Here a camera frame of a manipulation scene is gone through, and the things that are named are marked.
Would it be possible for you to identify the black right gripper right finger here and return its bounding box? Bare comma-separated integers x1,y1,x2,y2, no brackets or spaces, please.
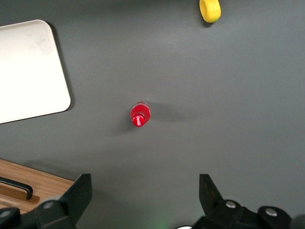
199,174,293,229

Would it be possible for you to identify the black metal drawer handle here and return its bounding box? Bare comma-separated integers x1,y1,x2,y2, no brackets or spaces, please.
0,176,34,200

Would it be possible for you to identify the beige plastic tray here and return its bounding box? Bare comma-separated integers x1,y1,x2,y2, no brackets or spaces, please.
0,19,71,125

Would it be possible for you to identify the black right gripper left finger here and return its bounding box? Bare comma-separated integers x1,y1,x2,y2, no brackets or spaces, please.
35,173,92,229

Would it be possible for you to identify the red cola bottle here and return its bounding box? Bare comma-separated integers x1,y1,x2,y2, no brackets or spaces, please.
130,101,152,128

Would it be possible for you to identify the yellow foam ring toy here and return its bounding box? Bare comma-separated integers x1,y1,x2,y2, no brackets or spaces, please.
199,0,222,24

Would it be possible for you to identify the wooden drawer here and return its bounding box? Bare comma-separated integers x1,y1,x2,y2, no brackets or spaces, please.
0,158,75,215

